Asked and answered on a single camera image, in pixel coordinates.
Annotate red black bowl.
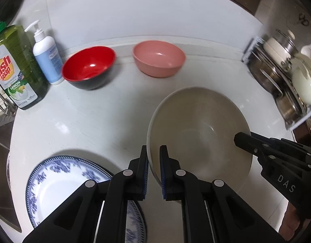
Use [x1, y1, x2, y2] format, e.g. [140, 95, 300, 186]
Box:
[61, 46, 116, 91]

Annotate black scissors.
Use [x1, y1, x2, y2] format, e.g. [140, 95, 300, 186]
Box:
[299, 13, 310, 26]

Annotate blue floral white plate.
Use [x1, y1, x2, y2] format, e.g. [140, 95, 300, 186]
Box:
[25, 155, 147, 243]

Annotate cream pot with lid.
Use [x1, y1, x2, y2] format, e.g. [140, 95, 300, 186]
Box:
[263, 29, 298, 66]

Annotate cream ceramic kettle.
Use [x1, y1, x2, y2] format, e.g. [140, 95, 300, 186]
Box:
[290, 53, 311, 105]

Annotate white plastic ladle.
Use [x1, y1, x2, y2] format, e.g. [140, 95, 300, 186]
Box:
[300, 43, 311, 59]

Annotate steel pot upper shelf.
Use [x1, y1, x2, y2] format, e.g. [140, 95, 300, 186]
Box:
[248, 52, 283, 96]

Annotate green dish soap bottle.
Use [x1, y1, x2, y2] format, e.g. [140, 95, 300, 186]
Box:
[0, 20, 48, 110]

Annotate chrome small faucet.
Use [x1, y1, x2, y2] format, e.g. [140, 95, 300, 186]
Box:
[0, 93, 17, 116]

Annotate metal pot rack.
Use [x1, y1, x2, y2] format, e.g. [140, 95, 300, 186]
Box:
[242, 37, 311, 131]

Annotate steel pot lower shelf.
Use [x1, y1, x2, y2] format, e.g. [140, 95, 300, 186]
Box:
[274, 90, 304, 124]

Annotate person's right hand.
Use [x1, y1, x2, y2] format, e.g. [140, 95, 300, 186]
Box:
[279, 202, 301, 241]

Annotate pink bowl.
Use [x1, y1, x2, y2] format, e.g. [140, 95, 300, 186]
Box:
[132, 40, 186, 78]

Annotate steel pot shelf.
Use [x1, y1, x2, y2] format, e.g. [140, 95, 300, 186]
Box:
[274, 90, 304, 124]
[248, 52, 283, 96]

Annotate white blue pump bottle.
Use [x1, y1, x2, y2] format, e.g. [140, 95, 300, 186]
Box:
[24, 20, 64, 85]

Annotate steel kitchen sink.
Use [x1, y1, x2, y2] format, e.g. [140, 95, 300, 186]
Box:
[0, 115, 22, 232]

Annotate beige speckled large bowl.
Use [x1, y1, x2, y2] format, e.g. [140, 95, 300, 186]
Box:
[147, 87, 253, 192]

